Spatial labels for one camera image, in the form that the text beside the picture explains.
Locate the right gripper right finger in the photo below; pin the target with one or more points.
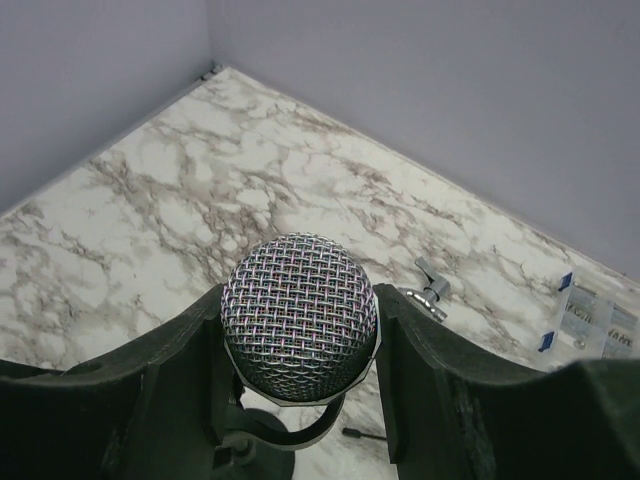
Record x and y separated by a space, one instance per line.
453 410

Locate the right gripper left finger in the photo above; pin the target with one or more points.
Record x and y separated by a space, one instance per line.
150 409

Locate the black round-base mic stand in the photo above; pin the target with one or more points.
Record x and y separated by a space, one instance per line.
257 445

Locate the grey mesh microphone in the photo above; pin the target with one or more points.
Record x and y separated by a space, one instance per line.
301 320

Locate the chrome faucet tap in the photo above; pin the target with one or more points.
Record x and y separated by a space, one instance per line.
428 297

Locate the clear plastic screw box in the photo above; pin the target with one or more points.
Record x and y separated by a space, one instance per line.
594 317

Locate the black tripod shock-mount stand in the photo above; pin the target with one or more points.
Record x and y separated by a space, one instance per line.
358 434

